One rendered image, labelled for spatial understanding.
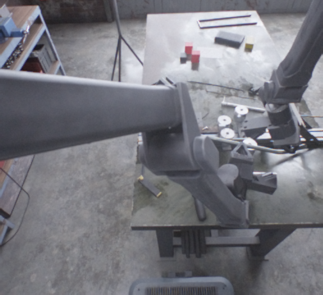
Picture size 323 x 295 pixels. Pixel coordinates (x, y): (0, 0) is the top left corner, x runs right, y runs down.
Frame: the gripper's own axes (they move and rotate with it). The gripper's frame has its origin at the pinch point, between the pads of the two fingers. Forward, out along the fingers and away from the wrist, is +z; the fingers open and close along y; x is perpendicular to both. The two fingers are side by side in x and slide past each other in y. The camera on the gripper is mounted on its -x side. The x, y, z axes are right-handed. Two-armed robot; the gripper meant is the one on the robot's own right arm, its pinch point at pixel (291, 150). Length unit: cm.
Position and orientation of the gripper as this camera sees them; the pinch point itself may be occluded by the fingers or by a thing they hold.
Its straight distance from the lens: 85.6
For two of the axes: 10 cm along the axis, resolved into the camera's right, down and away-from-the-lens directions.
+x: 8.1, -1.4, -5.7
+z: 5.1, 6.5, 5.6
